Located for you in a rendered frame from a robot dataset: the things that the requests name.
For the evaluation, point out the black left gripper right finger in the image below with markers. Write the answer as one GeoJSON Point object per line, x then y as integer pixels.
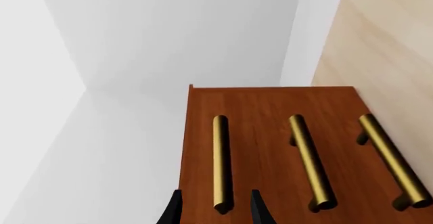
{"type": "Point", "coordinates": [261, 215]}

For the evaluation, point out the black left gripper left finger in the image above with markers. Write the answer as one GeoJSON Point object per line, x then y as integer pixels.
{"type": "Point", "coordinates": [172, 214]}

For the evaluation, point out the red-brown wooden cabinet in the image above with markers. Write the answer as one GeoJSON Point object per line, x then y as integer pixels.
{"type": "Point", "coordinates": [264, 142]}

